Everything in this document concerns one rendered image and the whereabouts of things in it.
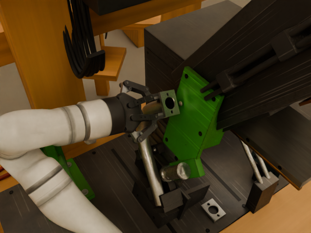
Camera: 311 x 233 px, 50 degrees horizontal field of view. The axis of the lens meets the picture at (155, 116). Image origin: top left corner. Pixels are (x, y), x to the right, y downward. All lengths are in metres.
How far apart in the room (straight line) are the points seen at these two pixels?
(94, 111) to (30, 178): 0.16
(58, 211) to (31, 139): 0.12
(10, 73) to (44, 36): 2.22
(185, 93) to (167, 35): 0.21
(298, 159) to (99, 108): 0.43
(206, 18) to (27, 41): 0.47
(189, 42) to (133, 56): 2.17
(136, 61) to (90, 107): 2.33
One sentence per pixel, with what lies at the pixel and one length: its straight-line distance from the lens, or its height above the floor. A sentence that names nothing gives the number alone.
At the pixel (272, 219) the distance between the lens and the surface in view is 0.95.
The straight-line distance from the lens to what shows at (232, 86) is 0.58.
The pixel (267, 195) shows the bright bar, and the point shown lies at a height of 0.96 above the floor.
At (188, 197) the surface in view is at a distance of 0.84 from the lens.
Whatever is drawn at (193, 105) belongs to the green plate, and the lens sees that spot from 0.71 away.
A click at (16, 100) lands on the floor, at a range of 2.75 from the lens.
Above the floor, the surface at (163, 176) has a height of 1.04.
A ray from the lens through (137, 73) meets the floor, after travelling 2.81.
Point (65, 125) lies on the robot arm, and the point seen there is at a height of 1.28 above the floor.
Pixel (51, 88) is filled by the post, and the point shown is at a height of 1.14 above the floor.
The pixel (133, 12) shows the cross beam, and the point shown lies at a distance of 1.03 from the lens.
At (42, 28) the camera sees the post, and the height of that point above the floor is 1.30.
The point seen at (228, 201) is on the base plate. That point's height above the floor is 0.90.
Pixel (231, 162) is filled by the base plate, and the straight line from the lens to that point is 1.02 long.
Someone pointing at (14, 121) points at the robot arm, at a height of 1.32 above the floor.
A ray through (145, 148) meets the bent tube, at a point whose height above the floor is 1.06.
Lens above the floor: 1.69
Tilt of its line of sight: 44 degrees down
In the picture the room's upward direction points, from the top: straight up
